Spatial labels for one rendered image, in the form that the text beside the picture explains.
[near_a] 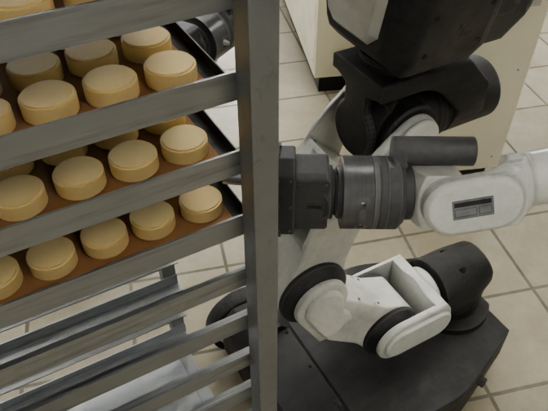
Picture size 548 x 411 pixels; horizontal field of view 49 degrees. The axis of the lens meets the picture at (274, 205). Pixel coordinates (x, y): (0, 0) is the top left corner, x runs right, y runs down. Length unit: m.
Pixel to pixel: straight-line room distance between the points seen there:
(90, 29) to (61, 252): 0.27
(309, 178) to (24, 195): 0.30
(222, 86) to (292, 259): 0.57
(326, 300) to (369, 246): 0.92
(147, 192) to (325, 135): 0.55
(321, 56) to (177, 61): 2.03
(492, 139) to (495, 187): 1.49
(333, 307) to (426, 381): 0.46
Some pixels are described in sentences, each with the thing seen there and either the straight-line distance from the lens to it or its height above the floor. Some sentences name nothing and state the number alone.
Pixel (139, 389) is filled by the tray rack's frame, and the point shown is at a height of 0.15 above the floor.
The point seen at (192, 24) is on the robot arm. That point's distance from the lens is 1.00.
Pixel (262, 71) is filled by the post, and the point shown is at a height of 1.17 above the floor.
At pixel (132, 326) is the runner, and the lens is 0.72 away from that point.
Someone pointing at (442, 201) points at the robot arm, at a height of 0.99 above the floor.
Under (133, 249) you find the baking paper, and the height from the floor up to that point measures 0.95.
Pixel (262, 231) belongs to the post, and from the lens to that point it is 0.65.
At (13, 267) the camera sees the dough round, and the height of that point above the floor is 0.97.
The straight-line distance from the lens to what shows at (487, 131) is 2.16.
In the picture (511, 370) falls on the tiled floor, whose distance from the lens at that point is 1.81.
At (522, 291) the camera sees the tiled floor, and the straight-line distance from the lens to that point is 2.00.
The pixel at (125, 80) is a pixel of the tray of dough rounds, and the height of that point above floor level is 1.15.
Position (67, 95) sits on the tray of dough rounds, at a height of 1.15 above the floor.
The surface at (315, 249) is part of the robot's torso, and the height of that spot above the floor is 0.66.
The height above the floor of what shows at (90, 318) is 0.41.
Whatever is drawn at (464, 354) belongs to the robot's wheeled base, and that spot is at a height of 0.17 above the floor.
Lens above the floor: 1.44
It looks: 43 degrees down
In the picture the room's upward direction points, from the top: straight up
